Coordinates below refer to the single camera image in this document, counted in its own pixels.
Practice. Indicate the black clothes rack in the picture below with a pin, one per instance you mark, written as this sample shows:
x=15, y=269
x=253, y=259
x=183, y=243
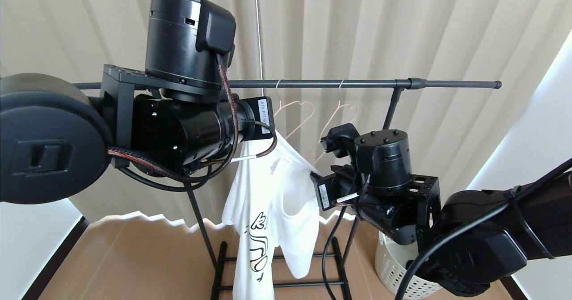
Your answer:
x=313, y=84

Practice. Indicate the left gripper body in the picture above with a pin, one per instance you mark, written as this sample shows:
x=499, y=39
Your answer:
x=178, y=130

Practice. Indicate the black garment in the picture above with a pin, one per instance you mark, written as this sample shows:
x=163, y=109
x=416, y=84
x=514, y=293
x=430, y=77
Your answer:
x=464, y=291

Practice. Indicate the beige curtain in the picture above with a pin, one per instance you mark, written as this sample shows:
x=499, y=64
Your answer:
x=402, y=31

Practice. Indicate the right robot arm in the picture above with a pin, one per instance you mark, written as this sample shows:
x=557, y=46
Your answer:
x=482, y=246

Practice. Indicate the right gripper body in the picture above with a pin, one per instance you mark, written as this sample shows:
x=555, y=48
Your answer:
x=384, y=215

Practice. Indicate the white laundry basket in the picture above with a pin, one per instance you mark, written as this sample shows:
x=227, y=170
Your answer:
x=393, y=268

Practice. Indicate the pink clothes hanger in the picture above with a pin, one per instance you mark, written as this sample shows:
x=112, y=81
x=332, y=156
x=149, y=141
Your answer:
x=339, y=95
x=279, y=99

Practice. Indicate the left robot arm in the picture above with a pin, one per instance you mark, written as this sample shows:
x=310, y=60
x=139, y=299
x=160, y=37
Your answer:
x=44, y=134

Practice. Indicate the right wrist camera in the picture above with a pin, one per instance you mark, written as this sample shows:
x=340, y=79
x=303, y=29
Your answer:
x=342, y=137

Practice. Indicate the white printed t-shirt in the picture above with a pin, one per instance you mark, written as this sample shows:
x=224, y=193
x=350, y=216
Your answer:
x=268, y=192

